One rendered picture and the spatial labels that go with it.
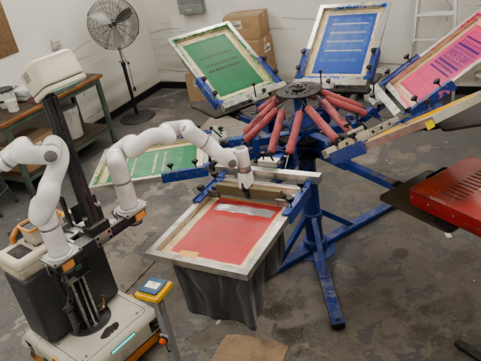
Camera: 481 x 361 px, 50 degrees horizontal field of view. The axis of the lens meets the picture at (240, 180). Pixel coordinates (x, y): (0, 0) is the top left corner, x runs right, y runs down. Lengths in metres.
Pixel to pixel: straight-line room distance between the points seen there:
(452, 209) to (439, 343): 1.12
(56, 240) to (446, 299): 2.43
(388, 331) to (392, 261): 0.69
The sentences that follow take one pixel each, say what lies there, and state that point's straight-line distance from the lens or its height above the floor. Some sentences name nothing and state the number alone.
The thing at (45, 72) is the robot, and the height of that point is 1.98.
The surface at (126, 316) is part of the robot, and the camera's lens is 3.44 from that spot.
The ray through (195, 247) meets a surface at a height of 0.96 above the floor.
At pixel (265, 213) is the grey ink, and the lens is 2.79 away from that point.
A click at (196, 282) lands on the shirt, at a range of 2.72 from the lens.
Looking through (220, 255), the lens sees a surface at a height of 0.96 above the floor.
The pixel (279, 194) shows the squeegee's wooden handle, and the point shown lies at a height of 1.05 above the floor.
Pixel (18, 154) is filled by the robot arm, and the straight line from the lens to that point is 2.26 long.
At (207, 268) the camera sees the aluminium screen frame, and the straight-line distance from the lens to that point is 2.45.
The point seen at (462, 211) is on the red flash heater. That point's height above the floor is 1.10.
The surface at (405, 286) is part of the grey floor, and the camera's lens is 3.74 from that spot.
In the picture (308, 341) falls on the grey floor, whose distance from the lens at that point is 3.39.
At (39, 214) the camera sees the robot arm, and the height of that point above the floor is 1.42.
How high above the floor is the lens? 2.47
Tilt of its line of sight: 29 degrees down
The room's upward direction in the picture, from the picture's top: 10 degrees counter-clockwise
